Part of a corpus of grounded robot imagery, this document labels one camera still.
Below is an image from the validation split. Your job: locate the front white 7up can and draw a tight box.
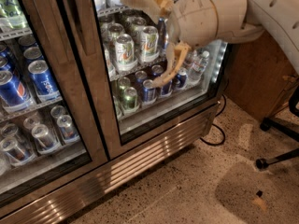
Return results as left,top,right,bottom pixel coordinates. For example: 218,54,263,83
115,34,135,65

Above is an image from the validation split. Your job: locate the green soda can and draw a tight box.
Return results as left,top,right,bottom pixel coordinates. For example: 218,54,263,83
123,87,137,109

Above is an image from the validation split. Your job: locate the wooden counter cabinet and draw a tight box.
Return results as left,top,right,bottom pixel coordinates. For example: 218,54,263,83
225,32,299,121

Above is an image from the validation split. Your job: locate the black chair base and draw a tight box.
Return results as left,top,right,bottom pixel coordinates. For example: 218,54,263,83
255,87,299,170

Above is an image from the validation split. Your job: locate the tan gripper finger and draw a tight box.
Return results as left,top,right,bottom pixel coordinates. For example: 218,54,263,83
152,41,191,88
120,0,174,22

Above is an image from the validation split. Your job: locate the front blue pepsi can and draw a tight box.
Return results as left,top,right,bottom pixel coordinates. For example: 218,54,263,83
0,70,30,106

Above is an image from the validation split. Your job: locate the blue pepsi can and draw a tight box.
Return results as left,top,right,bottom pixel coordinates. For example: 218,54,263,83
28,60,58,95
0,70,30,106

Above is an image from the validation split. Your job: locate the clear water bottle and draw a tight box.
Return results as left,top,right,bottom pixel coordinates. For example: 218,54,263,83
191,50,209,80

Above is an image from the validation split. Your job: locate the silver can lower left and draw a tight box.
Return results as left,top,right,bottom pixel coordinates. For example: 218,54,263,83
32,124,56,150

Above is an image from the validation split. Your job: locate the blue can bottom shelf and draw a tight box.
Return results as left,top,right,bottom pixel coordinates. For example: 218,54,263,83
142,79,156,102

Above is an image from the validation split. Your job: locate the black power cable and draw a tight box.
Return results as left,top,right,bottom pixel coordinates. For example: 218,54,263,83
199,93,228,147

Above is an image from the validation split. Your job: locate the glass fridge door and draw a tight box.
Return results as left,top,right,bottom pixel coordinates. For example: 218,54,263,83
59,0,228,159
0,0,109,217

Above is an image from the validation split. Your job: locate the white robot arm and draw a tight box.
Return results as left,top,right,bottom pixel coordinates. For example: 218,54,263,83
120,0,299,88

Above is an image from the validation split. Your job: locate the white 7up can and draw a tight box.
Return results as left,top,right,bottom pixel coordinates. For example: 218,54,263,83
140,26,159,57
115,34,135,65

